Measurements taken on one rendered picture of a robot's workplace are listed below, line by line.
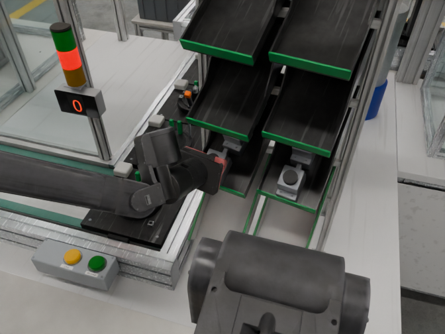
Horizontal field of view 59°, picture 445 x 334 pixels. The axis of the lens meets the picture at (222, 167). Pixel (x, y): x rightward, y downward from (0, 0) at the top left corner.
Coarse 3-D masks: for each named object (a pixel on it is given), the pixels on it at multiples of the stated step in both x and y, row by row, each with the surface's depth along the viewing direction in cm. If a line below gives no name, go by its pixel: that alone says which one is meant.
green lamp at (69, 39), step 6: (72, 30) 96; (54, 36) 94; (60, 36) 94; (66, 36) 94; (72, 36) 96; (54, 42) 95; (60, 42) 95; (66, 42) 95; (72, 42) 96; (60, 48) 96; (66, 48) 96; (72, 48) 97
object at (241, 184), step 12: (276, 84) 92; (276, 96) 93; (264, 120) 92; (216, 144) 91; (252, 144) 90; (264, 144) 86; (228, 156) 90; (240, 156) 89; (252, 156) 88; (240, 168) 88; (252, 168) 87; (228, 180) 87; (240, 180) 87; (252, 180) 86; (228, 192) 86; (240, 192) 86
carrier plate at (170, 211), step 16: (128, 176) 120; (160, 208) 111; (176, 208) 111; (80, 224) 108; (96, 224) 107; (112, 224) 107; (128, 224) 107; (144, 224) 107; (160, 224) 107; (144, 240) 104; (160, 240) 104
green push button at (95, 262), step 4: (96, 256) 100; (100, 256) 100; (92, 260) 99; (96, 260) 99; (100, 260) 99; (104, 260) 99; (92, 264) 98; (96, 264) 98; (100, 264) 98; (104, 264) 99; (92, 268) 98; (96, 268) 98; (100, 268) 98
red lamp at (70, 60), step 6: (60, 54) 97; (66, 54) 97; (72, 54) 98; (78, 54) 99; (60, 60) 99; (66, 60) 98; (72, 60) 98; (78, 60) 100; (66, 66) 99; (72, 66) 99; (78, 66) 100
